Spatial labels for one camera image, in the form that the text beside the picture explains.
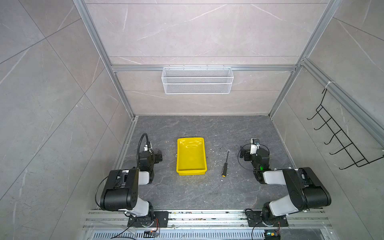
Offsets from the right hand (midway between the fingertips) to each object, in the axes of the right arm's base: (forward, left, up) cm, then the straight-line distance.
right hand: (248, 145), depth 94 cm
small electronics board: (-45, +57, -6) cm, 73 cm away
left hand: (0, +63, 0) cm, 63 cm away
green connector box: (-46, -2, -7) cm, 47 cm away
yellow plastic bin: (-6, +37, -5) cm, 38 cm away
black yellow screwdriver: (-12, +16, -6) cm, 21 cm away
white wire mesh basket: (+39, +31, +23) cm, 55 cm away
